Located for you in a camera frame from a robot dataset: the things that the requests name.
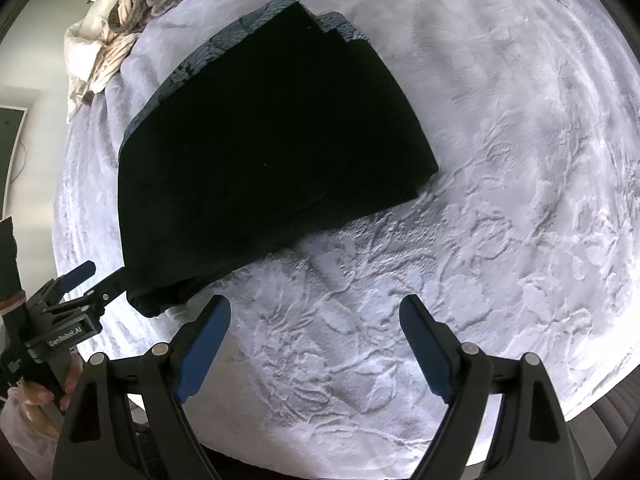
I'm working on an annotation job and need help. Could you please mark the person's left hand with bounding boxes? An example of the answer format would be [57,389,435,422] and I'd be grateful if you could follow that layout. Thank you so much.
[14,352,84,411]

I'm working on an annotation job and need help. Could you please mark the white plush blanket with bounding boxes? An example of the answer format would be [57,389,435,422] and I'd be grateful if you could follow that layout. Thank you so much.
[52,0,640,467]

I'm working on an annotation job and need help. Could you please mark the thin television cable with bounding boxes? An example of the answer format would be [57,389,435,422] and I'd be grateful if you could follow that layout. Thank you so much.
[9,144,27,187]

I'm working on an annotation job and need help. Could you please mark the black pants with teal waistband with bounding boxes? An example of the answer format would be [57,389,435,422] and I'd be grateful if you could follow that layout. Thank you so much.
[117,0,440,319]

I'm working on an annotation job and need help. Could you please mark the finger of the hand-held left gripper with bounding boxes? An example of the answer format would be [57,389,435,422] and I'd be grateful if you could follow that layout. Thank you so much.
[54,260,97,295]
[65,266,129,317]

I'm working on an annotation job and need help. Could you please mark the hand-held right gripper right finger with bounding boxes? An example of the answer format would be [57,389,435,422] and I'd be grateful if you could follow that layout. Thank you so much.
[399,295,593,480]

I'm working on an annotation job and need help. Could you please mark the crumpled beige and grey quilt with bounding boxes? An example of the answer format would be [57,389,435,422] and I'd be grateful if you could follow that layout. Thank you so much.
[64,0,242,124]

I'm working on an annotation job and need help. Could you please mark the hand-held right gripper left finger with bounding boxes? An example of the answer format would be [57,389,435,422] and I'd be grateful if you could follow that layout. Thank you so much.
[52,295,232,480]

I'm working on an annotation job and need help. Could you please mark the dark wall television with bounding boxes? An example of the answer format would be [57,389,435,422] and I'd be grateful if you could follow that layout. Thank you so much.
[0,104,27,211]

